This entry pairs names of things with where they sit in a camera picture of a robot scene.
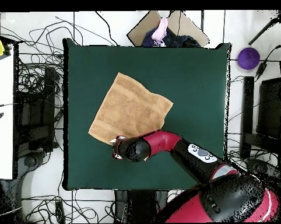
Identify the orange terry towel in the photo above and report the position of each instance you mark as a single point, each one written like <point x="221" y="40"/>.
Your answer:
<point x="131" y="109"/>

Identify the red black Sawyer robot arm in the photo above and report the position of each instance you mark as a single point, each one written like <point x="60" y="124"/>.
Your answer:
<point x="224" y="200"/>

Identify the black equipment stand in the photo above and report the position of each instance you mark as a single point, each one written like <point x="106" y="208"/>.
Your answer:
<point x="249" y="105"/>
<point x="49" y="93"/>

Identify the dark green table cloth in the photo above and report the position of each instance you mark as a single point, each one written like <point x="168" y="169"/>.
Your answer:
<point x="196" y="93"/>

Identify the white side table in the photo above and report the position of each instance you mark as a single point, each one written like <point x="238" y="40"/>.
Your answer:
<point x="1" y="140"/>

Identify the brown cardboard box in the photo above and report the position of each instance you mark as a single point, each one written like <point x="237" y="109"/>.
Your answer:
<point x="140" y="30"/>

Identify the dark blue clothing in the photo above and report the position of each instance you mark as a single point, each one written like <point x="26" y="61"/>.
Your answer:
<point x="182" y="42"/>

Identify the pink cloth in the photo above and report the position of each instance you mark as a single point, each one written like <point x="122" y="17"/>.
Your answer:
<point x="161" y="30"/>

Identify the dark grey floor base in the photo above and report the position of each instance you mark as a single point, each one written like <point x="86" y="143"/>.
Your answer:
<point x="264" y="168"/>

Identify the purple bowl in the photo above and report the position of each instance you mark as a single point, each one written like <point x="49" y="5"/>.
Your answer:
<point x="249" y="58"/>

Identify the black power adapter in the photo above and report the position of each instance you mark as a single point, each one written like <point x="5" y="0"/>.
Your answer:
<point x="261" y="68"/>

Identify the black tripod rod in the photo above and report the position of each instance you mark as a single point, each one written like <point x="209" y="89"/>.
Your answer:
<point x="264" y="30"/>

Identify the black upright post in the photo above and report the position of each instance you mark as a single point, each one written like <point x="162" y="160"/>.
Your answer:
<point x="120" y="205"/>

